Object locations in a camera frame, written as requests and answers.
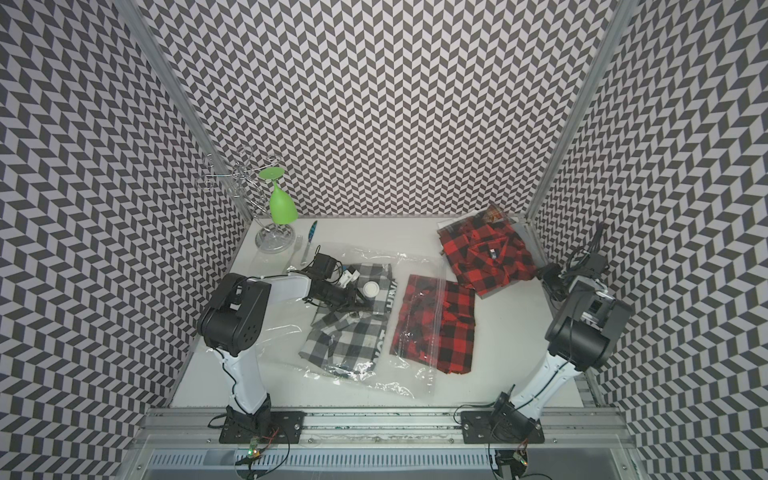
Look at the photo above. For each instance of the aluminium frame corner post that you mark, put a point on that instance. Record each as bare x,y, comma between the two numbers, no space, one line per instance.
595,73
133,18

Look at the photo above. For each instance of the grey shirt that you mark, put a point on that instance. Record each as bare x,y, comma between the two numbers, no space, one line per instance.
497,258

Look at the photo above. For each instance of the aluminium frame corner post right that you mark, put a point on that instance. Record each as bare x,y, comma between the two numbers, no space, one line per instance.
595,73

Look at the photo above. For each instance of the green plastic wine glass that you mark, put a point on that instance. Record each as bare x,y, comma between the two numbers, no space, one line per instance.
282,208

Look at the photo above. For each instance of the blue green pen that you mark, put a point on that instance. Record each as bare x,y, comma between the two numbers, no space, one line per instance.
310,236

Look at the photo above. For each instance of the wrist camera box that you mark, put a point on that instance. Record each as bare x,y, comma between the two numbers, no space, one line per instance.
323,266
592,266

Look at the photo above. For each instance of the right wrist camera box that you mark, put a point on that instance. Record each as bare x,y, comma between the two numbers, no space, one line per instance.
592,266

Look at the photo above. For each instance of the electronics board with wires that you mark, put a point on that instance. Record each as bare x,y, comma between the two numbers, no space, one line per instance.
252,465
512,463

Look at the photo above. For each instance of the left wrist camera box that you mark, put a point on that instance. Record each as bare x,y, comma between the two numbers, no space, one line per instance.
323,266

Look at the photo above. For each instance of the red black buffalo plaid shirt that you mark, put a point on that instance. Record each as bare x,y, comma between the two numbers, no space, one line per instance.
455,244

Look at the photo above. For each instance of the small clear fork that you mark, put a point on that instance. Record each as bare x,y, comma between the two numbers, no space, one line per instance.
290,264

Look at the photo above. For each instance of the right electronics board with wires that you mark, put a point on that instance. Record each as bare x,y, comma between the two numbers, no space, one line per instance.
512,463

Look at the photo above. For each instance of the left electronics board with wires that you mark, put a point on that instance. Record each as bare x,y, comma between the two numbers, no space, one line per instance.
252,465

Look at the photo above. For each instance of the aluminium front rail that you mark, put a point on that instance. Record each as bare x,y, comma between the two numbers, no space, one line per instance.
422,427

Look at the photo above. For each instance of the clear plastic vacuum bag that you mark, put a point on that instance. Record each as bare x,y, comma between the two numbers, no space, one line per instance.
395,380

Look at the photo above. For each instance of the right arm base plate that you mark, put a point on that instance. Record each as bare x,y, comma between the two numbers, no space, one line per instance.
503,427

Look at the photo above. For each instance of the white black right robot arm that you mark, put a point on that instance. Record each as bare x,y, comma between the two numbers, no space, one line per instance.
583,335

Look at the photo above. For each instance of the white round bag valve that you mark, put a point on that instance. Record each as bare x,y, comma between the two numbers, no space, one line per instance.
371,289

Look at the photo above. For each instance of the aluminium frame corner post left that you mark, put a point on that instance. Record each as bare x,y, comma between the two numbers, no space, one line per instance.
133,18

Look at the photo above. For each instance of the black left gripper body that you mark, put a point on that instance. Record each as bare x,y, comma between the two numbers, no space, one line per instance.
339,298

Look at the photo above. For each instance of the aluminium frame right floor rail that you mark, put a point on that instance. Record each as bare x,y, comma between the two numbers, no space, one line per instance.
582,391

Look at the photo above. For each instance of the black white plaid shirt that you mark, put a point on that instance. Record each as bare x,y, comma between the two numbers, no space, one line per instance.
349,344

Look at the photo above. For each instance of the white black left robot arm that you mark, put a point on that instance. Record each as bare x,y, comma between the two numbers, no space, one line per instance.
233,320

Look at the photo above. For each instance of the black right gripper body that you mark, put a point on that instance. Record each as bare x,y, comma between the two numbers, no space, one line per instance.
555,281

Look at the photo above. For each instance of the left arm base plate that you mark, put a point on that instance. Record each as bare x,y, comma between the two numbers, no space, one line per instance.
261,427

